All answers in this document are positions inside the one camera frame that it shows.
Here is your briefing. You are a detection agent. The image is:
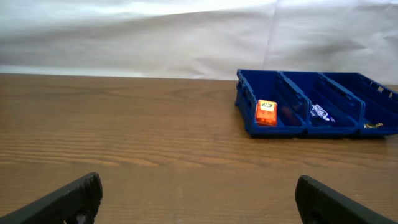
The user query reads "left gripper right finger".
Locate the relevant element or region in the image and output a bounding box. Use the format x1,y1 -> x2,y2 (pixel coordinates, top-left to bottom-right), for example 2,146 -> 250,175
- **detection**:
294,174 -> 398,224

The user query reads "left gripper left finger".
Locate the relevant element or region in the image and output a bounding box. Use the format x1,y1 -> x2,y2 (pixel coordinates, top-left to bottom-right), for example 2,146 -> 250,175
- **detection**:
0,172 -> 104,224

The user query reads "orange candy box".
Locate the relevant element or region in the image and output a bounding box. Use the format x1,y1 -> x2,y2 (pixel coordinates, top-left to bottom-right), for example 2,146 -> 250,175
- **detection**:
255,98 -> 278,127

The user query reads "blue tray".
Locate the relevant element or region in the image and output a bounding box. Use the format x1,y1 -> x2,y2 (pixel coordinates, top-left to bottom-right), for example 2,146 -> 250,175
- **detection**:
234,68 -> 398,139

